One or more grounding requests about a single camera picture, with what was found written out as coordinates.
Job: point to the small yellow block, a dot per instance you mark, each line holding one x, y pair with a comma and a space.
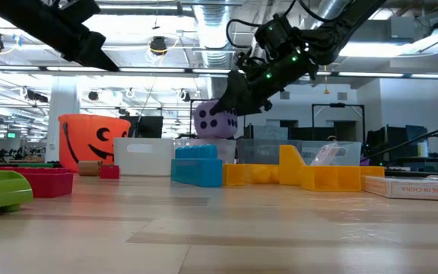
233, 175

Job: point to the translucent white plastic bin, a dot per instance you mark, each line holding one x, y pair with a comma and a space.
226, 152

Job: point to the green toy brick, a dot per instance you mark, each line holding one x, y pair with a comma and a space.
38, 164

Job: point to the silver ventilation duct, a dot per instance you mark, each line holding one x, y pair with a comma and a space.
213, 30

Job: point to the yellow long hollow block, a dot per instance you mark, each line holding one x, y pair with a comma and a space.
333, 179

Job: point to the yellow tall angled block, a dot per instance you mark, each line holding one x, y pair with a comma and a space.
290, 163

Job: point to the purple foam die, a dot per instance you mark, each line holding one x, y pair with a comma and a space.
219, 125

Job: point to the small red studded brick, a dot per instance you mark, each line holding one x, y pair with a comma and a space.
109, 172

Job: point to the yellow rounded block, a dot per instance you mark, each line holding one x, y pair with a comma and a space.
262, 174

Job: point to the clear plastic bin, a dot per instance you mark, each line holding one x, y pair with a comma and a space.
350, 154

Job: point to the brown cylinder toy block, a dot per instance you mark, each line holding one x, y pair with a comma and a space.
89, 168

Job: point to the opaque white plastic bin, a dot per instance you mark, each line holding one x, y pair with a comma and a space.
143, 160

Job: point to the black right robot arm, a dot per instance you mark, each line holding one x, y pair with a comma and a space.
340, 34

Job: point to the black monitor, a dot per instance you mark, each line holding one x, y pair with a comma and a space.
146, 127

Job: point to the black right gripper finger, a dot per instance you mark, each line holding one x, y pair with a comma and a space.
242, 95

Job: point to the red playing card deck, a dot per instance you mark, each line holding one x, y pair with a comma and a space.
325, 154

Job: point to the large blue studded block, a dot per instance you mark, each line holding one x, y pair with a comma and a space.
198, 171

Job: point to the thin black diagonal rod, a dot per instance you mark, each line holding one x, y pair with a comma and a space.
413, 138

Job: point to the large red block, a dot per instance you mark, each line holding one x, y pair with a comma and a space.
48, 184

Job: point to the grey plastic bin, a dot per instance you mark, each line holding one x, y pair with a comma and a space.
261, 152

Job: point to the white building pillar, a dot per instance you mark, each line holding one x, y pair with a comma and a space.
63, 99

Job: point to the black background rig frame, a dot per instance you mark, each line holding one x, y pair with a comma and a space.
337, 105
219, 100

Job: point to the orange pumpkin face bucket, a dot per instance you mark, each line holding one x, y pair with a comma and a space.
89, 141

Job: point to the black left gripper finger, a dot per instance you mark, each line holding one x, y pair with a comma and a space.
89, 49

